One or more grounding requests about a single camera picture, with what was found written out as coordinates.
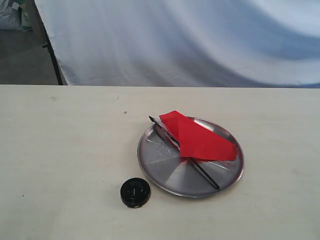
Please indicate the black backdrop stand pole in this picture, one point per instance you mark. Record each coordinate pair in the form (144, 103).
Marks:
(48, 45)

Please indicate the white sack in background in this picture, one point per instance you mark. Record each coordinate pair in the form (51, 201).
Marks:
(10, 17)

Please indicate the red flag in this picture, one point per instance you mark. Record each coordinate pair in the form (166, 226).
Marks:
(195, 142)

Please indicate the black round flag base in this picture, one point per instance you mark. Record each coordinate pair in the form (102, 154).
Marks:
(135, 192)

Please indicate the white backdrop cloth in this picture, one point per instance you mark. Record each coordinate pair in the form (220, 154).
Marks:
(185, 43)

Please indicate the round steel plate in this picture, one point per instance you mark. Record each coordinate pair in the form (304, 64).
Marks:
(161, 163)

